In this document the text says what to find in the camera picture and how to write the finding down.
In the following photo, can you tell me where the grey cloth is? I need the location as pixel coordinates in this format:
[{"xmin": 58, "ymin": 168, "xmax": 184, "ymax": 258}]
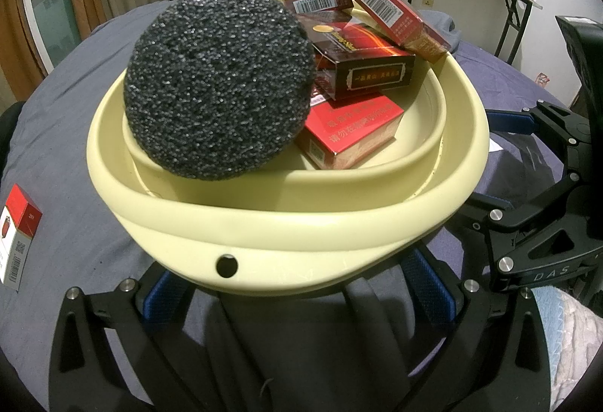
[{"xmin": 415, "ymin": 9, "xmax": 465, "ymax": 53}]

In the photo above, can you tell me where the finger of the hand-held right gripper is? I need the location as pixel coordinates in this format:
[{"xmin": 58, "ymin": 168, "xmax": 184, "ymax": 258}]
[
  {"xmin": 463, "ymin": 171, "xmax": 603, "ymax": 293},
  {"xmin": 484, "ymin": 100, "xmax": 591, "ymax": 159}
]

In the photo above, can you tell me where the red white cigarette box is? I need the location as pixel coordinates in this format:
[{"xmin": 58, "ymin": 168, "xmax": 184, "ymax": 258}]
[{"xmin": 0, "ymin": 183, "xmax": 44, "ymax": 291}]

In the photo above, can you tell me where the yellow plastic basin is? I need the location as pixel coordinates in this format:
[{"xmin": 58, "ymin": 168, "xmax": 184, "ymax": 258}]
[{"xmin": 86, "ymin": 0, "xmax": 491, "ymax": 297}]

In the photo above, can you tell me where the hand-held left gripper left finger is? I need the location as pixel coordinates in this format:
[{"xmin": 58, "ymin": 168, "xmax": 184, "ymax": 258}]
[{"xmin": 47, "ymin": 269, "xmax": 210, "ymax": 412}]

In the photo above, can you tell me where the dark round sponge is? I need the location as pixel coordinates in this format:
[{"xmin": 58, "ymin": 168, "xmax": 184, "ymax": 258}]
[{"xmin": 121, "ymin": 0, "xmax": 315, "ymax": 182}]

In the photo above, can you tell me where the window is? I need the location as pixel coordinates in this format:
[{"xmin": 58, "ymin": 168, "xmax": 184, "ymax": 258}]
[{"xmin": 18, "ymin": 0, "xmax": 82, "ymax": 76}]

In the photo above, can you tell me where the bright red cigarette box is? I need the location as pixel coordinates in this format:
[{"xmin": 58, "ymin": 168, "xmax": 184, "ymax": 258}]
[{"xmin": 296, "ymin": 92, "xmax": 406, "ymax": 171}]

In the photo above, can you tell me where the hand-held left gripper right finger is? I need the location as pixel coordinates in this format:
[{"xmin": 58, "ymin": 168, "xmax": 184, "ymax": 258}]
[{"xmin": 402, "ymin": 246, "xmax": 553, "ymax": 412}]

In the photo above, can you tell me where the light blue clothing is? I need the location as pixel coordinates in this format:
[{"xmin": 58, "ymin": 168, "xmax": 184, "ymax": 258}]
[{"xmin": 531, "ymin": 284, "xmax": 600, "ymax": 412}]

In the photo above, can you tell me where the dark maroon cigarette box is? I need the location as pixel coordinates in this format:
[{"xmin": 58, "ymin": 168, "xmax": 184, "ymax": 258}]
[{"xmin": 297, "ymin": 9, "xmax": 416, "ymax": 102}]

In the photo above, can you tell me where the red cigarette box gold end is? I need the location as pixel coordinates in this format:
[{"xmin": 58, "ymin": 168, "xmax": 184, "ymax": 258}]
[{"xmin": 334, "ymin": 0, "xmax": 454, "ymax": 63}]

